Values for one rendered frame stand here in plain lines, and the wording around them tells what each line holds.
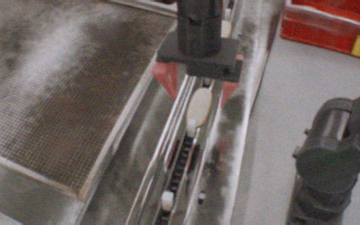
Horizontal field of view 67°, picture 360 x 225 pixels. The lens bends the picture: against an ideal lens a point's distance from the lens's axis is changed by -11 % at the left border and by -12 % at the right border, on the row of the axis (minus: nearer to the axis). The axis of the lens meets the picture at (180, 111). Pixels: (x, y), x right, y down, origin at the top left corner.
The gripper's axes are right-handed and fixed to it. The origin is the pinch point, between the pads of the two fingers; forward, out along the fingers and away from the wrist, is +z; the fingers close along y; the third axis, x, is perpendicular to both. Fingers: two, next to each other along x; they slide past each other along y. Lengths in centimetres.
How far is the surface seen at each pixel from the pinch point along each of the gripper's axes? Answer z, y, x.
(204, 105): 5.6, -0.3, -4.6
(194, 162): 6.7, -1.2, 7.0
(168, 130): 5.4, 4.2, 3.0
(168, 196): 4.8, 0.6, 14.9
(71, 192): 1.5, 12.0, 19.6
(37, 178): 0.2, 16.7, 19.8
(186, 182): 6.8, -0.8, 10.9
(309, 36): 7.3, -21.8, -39.1
